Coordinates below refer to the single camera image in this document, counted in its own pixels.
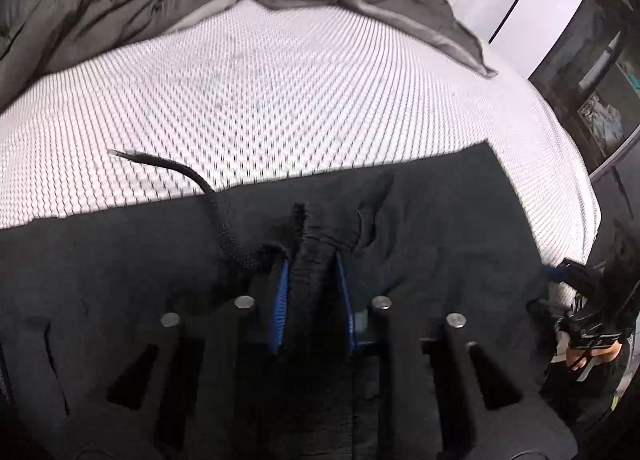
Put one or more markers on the bed with white honeycomb cover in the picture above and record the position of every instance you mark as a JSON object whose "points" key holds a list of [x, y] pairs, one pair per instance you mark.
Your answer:
{"points": [[300, 99]]}

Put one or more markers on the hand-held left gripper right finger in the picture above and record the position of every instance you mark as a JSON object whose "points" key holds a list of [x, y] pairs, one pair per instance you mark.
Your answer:
{"points": [[346, 305]]}

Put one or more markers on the black pants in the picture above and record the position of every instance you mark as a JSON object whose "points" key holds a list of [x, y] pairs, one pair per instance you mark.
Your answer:
{"points": [[450, 220]]}

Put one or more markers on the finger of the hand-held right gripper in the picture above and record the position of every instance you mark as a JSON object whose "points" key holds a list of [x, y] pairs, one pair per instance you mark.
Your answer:
{"points": [[555, 273], [547, 311]]}

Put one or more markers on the glass display cabinet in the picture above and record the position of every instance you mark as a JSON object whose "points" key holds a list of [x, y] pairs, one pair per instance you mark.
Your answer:
{"points": [[600, 79]]}

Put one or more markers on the white wardrobe door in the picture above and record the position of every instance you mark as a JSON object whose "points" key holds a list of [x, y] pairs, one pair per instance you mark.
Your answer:
{"points": [[550, 4]]}

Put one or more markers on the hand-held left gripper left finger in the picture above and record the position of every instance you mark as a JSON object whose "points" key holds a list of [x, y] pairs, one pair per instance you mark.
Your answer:
{"points": [[281, 310]]}

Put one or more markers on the person's right forearm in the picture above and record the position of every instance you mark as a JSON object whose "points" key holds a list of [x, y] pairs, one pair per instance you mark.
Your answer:
{"points": [[585, 400]]}

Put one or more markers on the person's right hand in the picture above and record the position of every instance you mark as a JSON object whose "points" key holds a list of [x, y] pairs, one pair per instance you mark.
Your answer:
{"points": [[585, 355]]}

